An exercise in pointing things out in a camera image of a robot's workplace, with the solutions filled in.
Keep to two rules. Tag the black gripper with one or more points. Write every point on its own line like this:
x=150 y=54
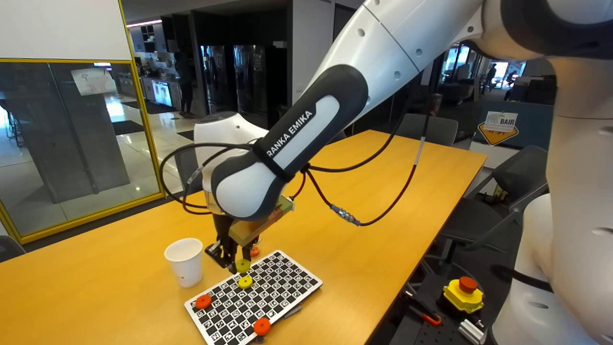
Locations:
x=225 y=228

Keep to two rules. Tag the orange disc with hole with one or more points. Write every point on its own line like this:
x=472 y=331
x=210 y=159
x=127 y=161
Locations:
x=256 y=251
x=261 y=326
x=204 y=301

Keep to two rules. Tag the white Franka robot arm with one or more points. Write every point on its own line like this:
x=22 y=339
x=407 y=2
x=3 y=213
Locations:
x=395 y=50

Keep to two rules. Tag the white paper cup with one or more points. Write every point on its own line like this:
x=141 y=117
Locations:
x=185 y=261

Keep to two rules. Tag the black white checker marker board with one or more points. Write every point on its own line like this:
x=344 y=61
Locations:
x=269 y=303

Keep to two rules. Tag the grey mesh office chair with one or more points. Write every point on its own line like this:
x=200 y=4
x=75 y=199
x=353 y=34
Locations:
x=185 y=169
x=432 y=126

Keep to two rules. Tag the yellow red emergency stop button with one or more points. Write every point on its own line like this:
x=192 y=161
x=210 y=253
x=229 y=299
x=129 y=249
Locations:
x=464 y=293

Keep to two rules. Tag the silver metal block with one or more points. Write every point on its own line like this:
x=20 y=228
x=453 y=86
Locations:
x=472 y=330

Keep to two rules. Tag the white partition panel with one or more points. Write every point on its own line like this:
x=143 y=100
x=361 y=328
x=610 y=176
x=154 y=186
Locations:
x=64 y=29

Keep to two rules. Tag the black office chair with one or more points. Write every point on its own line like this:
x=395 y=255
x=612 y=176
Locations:
x=510 y=184

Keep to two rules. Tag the yellow diamond sign white label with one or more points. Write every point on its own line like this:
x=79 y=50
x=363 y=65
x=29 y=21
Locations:
x=499 y=124

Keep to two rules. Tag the glass pane yellow frame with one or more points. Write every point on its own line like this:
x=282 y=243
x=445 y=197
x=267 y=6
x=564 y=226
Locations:
x=77 y=140

